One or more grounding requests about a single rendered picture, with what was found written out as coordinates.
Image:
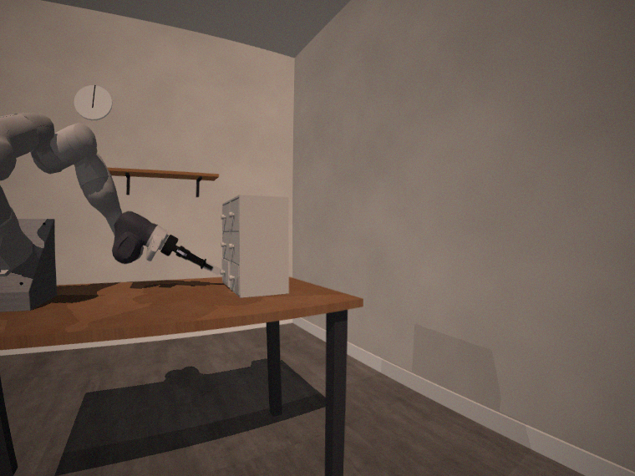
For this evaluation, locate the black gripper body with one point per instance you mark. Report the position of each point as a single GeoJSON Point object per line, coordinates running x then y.
{"type": "Point", "coordinates": [170, 245]}

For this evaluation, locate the grey drawer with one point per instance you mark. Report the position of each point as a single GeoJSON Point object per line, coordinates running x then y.
{"type": "Point", "coordinates": [226, 221]}
{"type": "Point", "coordinates": [234, 274]}
{"type": "Point", "coordinates": [234, 246]}
{"type": "Point", "coordinates": [234, 214]}
{"type": "Point", "coordinates": [226, 270]}
{"type": "Point", "coordinates": [225, 243]}

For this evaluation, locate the white chest of drawers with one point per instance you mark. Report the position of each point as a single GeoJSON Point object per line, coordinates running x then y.
{"type": "Point", "coordinates": [263, 245]}

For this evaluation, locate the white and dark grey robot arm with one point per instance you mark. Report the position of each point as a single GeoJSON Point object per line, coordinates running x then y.
{"type": "Point", "coordinates": [54, 152]}

